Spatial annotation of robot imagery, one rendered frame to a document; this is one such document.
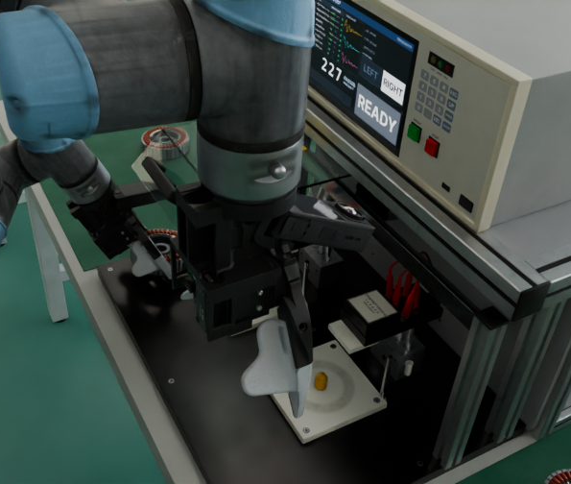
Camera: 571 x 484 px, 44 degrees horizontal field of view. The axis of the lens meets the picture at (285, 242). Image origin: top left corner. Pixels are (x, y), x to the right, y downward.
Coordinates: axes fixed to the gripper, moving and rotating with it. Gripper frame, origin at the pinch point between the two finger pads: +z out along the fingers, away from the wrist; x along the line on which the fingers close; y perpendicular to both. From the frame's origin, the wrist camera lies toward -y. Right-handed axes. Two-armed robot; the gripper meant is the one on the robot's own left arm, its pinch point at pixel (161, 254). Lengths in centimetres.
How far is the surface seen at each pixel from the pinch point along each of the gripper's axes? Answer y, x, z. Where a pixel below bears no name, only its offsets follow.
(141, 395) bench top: 14.1, 25.7, -0.6
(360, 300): -21.7, 36.9, -1.7
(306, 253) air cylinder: -21.9, 13.1, 8.6
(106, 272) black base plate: 10.1, -2.6, -2.0
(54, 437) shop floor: 56, -34, 60
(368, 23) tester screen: -43, 23, -32
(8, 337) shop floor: 59, -77, 57
